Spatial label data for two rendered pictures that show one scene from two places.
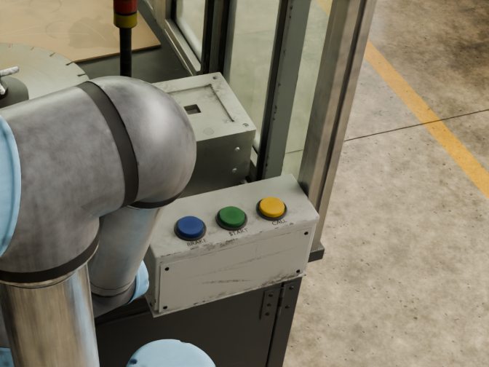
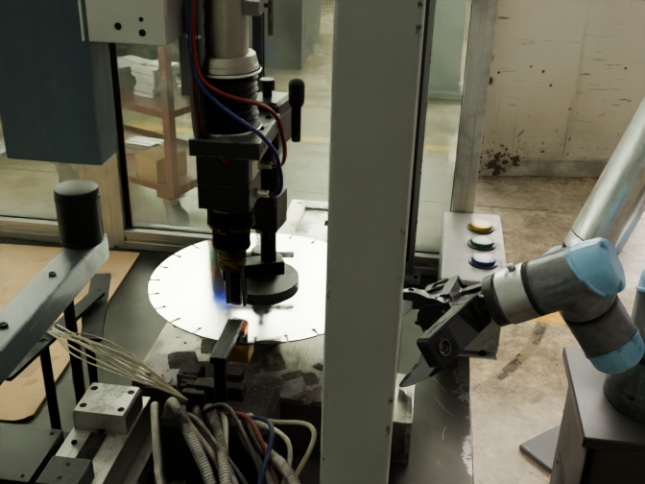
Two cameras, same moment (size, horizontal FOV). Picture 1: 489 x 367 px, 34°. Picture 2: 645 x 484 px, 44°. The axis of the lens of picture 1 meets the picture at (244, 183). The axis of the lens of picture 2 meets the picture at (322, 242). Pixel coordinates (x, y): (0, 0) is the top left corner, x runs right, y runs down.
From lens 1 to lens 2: 1.31 m
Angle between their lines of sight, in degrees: 47
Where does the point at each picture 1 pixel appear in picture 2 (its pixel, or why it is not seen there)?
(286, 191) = (463, 218)
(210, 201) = (455, 246)
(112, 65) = (139, 286)
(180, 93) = (304, 222)
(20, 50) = (192, 253)
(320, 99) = (471, 121)
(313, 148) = (471, 167)
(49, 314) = not seen: outside the picture
